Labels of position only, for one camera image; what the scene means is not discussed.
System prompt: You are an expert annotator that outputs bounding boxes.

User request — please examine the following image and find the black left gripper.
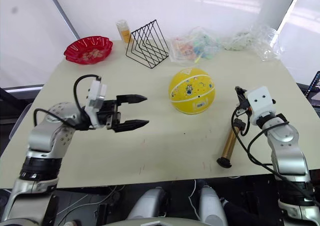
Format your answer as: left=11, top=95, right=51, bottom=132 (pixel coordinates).
left=96, top=94, right=150, bottom=134

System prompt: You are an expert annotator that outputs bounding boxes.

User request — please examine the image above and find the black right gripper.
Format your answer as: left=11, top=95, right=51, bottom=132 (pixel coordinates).
left=234, top=85, right=252, bottom=117

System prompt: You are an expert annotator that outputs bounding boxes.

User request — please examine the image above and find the yellow printed ball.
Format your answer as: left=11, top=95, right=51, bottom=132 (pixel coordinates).
left=167, top=67, right=217, bottom=116

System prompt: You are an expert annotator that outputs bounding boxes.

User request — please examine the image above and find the plastic bag of colourful items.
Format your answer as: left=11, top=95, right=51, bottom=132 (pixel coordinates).
left=168, top=27, right=222, bottom=67

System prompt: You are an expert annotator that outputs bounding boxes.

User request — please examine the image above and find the red scalloped plastic bowl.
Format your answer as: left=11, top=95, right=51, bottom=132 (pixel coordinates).
left=63, top=35, right=114, bottom=66

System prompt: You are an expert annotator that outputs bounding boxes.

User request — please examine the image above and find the clear bottle with yellow label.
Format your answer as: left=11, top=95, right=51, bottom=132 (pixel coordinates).
left=115, top=19, right=133, bottom=44

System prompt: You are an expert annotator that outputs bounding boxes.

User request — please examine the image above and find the white round column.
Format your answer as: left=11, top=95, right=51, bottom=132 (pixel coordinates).
left=257, top=0, right=301, bottom=31

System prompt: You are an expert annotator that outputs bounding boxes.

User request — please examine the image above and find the silver rounded robot shell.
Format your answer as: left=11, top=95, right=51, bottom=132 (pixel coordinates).
left=198, top=185, right=228, bottom=226
left=127, top=187, right=168, bottom=221

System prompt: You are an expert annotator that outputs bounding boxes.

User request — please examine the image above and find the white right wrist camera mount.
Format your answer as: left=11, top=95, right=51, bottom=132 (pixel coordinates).
left=244, top=85, right=276, bottom=126

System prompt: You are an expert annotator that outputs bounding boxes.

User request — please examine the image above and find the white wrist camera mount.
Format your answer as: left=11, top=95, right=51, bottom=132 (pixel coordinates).
left=84, top=78, right=108, bottom=127
left=244, top=85, right=276, bottom=126

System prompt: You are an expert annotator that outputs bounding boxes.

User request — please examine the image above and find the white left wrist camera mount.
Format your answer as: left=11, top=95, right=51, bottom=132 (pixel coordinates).
left=84, top=78, right=108, bottom=127

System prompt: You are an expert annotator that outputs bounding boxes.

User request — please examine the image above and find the clear bag with white rope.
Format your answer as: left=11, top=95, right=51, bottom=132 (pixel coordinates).
left=221, top=24, right=286, bottom=62

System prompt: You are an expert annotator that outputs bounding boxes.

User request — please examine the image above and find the black wire file rack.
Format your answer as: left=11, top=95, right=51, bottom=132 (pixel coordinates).
left=124, top=18, right=170, bottom=69

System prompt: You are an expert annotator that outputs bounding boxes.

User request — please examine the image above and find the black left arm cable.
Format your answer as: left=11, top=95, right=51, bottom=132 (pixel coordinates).
left=33, top=74, right=102, bottom=131

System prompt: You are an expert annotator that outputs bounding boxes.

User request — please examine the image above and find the white cable under table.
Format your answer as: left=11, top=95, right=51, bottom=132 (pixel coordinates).
left=188, top=179, right=199, bottom=212

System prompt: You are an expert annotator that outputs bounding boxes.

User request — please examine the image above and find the grey window frame post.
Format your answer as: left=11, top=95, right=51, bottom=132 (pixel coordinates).
left=44, top=0, right=81, bottom=39

